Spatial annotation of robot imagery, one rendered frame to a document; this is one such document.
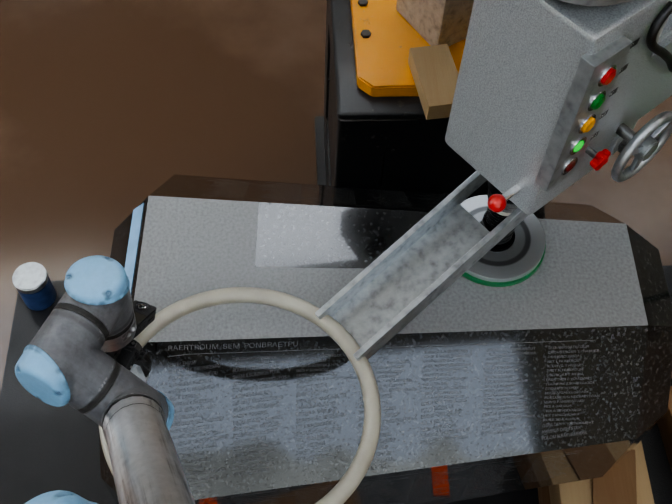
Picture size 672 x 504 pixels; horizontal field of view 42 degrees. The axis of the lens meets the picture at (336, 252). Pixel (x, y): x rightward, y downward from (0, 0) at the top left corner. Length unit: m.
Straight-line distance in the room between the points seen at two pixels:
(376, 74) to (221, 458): 1.04
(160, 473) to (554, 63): 0.77
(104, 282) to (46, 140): 1.95
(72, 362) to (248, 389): 0.54
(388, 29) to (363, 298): 0.94
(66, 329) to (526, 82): 0.77
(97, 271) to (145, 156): 1.80
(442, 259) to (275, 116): 1.63
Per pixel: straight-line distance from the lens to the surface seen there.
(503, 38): 1.36
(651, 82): 1.59
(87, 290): 1.32
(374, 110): 2.23
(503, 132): 1.47
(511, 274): 1.80
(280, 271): 1.79
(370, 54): 2.31
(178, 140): 3.15
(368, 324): 1.64
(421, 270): 1.66
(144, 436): 1.18
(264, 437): 1.79
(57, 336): 1.30
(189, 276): 1.80
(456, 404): 1.80
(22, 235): 3.02
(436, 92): 2.16
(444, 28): 2.28
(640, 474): 2.43
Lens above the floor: 2.40
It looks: 58 degrees down
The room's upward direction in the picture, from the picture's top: 3 degrees clockwise
